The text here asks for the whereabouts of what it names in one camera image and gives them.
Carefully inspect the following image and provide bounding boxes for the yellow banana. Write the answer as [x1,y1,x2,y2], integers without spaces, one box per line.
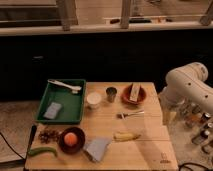
[114,133,140,142]

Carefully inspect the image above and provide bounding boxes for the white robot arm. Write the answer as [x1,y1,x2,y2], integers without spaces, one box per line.
[158,62,213,125]

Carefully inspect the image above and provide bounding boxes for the small metal cup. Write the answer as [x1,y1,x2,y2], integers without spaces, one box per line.
[106,87,117,103]

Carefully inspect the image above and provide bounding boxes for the white paper cup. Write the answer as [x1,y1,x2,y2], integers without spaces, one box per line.
[86,92,101,109]

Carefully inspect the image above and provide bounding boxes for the small cardboard box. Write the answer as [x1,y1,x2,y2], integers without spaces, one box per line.
[130,83,140,102]

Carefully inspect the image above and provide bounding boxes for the metal fork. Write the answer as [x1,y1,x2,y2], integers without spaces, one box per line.
[116,111,144,119]

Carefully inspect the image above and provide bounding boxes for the green plastic tray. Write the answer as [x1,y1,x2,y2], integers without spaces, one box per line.
[36,79,86,124]

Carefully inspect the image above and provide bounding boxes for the grey blue sponge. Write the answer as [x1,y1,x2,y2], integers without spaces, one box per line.
[44,102,62,119]

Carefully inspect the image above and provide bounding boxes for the blue grey cloth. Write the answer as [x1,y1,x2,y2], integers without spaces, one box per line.
[83,138,111,162]

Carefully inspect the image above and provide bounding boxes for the orange fruit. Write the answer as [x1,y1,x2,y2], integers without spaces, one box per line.
[64,132,78,146]

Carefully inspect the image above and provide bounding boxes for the dark brown bowl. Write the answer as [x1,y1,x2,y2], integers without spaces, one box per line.
[58,127,85,155]

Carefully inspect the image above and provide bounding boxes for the dark grape bunch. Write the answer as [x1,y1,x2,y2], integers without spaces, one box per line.
[38,129,60,143]

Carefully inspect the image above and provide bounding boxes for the green chili pepper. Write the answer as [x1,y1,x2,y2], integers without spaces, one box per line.
[28,147,57,157]

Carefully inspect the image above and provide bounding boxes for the spice bottle rack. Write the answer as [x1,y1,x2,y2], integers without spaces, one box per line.
[181,103,212,145]

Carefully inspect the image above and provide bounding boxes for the black cable right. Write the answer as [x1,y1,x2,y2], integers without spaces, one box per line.
[178,161,213,171]

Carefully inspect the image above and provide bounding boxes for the black cable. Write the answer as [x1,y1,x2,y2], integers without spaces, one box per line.
[178,161,213,171]
[0,131,26,161]

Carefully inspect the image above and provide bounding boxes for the black cable left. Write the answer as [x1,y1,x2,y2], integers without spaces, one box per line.
[0,131,26,161]

